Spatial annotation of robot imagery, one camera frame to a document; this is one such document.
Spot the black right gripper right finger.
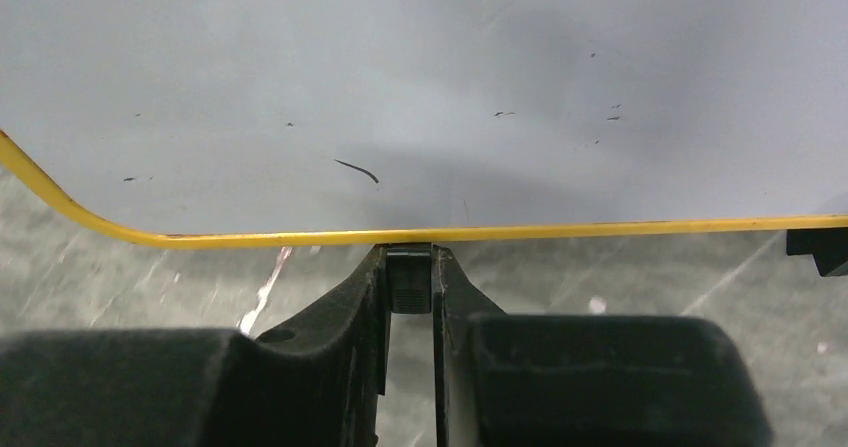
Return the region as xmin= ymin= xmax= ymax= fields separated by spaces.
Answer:
xmin=432 ymin=247 xmax=774 ymax=446

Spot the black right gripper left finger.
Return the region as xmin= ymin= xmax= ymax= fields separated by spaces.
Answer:
xmin=1 ymin=247 xmax=388 ymax=446

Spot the yellow-framed whiteboard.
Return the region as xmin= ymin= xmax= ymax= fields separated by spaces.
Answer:
xmin=1 ymin=0 xmax=847 ymax=249

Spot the black whiteboard foot clip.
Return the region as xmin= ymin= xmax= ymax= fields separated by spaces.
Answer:
xmin=385 ymin=243 xmax=433 ymax=315
xmin=786 ymin=227 xmax=848 ymax=277

